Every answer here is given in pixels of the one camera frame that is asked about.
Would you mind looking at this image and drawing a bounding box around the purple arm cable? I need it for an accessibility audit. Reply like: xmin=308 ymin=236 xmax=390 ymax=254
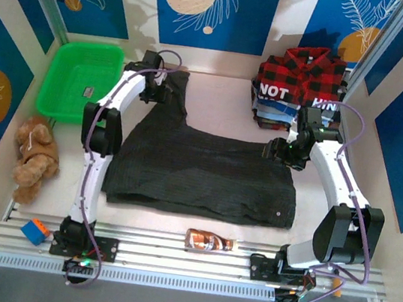
xmin=62 ymin=39 xmax=184 ymax=300
xmin=277 ymin=96 xmax=396 ymax=302

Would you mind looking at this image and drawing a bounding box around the light blue folded shirt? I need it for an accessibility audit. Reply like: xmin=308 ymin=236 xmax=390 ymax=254
xmin=250 ymin=103 xmax=335 ymax=135

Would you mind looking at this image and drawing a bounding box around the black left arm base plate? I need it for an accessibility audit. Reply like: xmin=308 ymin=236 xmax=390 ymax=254
xmin=48 ymin=229 xmax=121 ymax=265

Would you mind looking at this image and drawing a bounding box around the brown plastic drink bottle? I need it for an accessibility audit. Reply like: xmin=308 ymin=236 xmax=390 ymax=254
xmin=182 ymin=227 xmax=241 ymax=258

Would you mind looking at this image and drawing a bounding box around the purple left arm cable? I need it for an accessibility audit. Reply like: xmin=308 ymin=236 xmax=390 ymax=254
xmin=62 ymin=39 xmax=184 ymax=300

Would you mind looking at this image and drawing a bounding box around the yellow handled screwdriver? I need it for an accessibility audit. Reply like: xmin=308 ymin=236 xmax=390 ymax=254
xmin=330 ymin=276 xmax=347 ymax=299

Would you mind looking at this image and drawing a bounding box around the grey slotted cable duct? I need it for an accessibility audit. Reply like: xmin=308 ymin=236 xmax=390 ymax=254
xmin=0 ymin=245 xmax=279 ymax=302

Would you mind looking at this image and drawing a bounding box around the aluminium rail base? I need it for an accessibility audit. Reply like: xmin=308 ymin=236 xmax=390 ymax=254
xmin=0 ymin=204 xmax=386 ymax=302

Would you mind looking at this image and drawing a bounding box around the brown teddy bear plush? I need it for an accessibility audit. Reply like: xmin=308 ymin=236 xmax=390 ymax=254
xmin=4 ymin=112 xmax=68 ymax=210

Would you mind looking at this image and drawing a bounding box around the brown plaid folded shirt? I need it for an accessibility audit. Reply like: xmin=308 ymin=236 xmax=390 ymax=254
xmin=252 ymin=115 xmax=298 ymax=134

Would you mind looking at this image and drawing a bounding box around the blue orange toy block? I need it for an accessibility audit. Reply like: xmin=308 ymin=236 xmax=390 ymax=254
xmin=18 ymin=216 xmax=53 ymax=249

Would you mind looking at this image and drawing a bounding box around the royal blue folded shirt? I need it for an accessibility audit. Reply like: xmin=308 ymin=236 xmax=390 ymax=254
xmin=254 ymin=96 xmax=302 ymax=117

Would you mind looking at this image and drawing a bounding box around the red black plaid folded shirt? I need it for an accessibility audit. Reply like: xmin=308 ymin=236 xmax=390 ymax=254
xmin=250 ymin=38 xmax=353 ymax=116

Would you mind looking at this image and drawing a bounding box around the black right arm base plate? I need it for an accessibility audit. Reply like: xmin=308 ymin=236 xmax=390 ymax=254
xmin=247 ymin=252 xmax=319 ymax=291

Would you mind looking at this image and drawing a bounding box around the green plastic basket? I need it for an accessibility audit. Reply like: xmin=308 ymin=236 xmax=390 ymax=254
xmin=34 ymin=35 xmax=127 ymax=131

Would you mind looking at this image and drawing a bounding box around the black shorts garment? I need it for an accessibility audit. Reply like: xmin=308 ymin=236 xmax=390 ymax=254
xmin=100 ymin=61 xmax=314 ymax=234

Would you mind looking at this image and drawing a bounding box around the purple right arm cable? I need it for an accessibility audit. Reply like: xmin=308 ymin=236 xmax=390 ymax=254
xmin=277 ymin=96 xmax=396 ymax=302

